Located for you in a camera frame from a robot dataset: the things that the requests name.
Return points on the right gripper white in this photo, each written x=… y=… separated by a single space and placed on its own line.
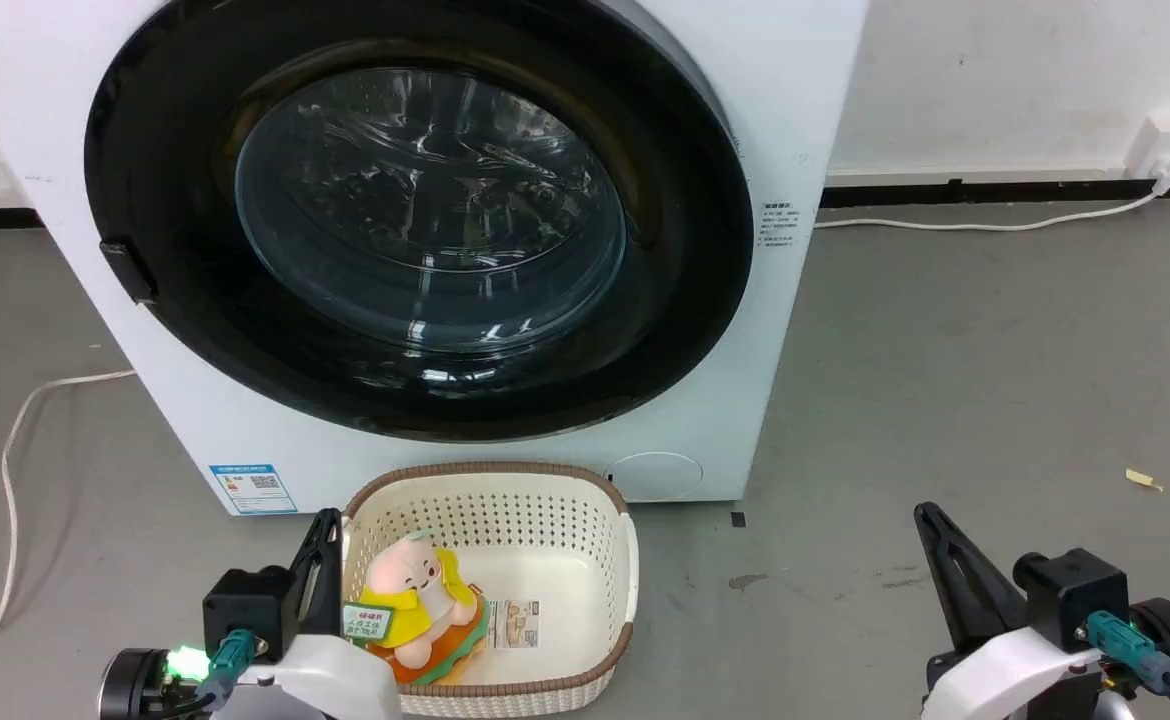
x=1005 y=675

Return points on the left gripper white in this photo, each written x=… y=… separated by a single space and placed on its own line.
x=330 y=680

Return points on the black round glass washer door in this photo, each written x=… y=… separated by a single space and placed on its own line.
x=165 y=150

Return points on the left gripper black round motor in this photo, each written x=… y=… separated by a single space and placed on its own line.
x=130 y=685

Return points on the white front-load washing machine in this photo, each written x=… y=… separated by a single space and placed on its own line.
x=795 y=100

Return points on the green white doll paper tag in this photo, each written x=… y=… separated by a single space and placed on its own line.
x=366 y=622

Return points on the pink and yellow plush doll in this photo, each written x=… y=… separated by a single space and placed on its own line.
x=415 y=585

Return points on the blue energy label sticker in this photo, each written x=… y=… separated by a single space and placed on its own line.
x=253 y=488

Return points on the basket product label sticker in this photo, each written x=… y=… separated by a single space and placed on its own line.
x=515 y=623

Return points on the yellow paper scrap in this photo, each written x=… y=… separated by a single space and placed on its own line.
x=1141 y=479

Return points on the white perforated laundry basket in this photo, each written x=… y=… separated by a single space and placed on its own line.
x=575 y=560

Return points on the round white filter cover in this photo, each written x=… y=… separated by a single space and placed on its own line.
x=655 y=477

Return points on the small printed text sticker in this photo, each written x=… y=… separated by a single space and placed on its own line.
x=779 y=226

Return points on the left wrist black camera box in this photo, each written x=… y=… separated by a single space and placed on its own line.
x=250 y=610

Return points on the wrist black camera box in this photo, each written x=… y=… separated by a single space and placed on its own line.
x=1070 y=595
x=250 y=610

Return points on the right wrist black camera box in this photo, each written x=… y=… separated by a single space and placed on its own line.
x=1070 y=595

